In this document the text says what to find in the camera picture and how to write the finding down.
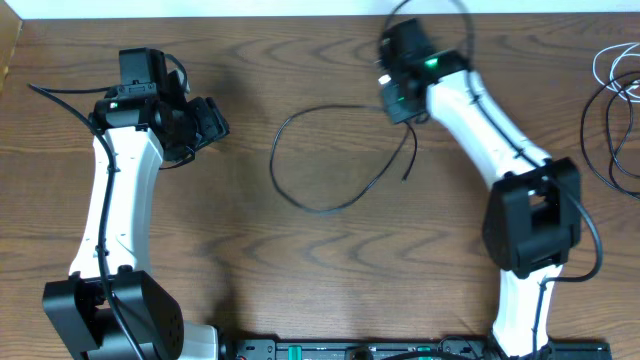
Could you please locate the black USB cable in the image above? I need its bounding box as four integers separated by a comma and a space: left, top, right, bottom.
269, 103, 419, 215
579, 69, 640, 201

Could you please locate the white USB cable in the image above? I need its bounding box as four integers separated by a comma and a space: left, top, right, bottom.
592, 42, 640, 104

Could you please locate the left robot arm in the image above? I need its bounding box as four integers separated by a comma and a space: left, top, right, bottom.
42, 47, 229, 359

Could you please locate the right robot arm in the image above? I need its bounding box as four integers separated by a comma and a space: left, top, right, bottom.
379, 19, 580, 359

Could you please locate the right camera black cable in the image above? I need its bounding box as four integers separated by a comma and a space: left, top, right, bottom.
382, 0, 604, 360

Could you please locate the camera black cable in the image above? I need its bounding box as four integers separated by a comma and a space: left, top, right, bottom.
27, 82, 146, 360
382, 0, 604, 360

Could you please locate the left camera black cable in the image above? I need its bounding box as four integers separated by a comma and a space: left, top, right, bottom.
27, 82, 146, 360

